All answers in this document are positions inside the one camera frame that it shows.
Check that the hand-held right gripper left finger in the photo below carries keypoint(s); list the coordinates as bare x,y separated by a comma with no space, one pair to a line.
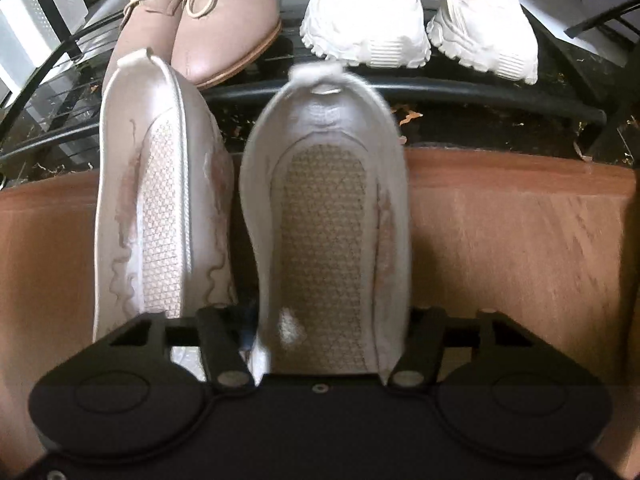
220,342

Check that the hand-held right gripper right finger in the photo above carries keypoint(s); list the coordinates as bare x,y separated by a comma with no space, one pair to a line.
421,345

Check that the white slip-on shoe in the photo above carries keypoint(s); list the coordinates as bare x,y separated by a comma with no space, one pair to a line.
160,200
325,220

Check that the black metal shoe rack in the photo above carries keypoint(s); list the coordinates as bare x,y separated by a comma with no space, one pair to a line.
500,100

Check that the white chunky sneaker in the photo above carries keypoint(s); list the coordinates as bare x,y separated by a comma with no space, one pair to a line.
487,35
365,20

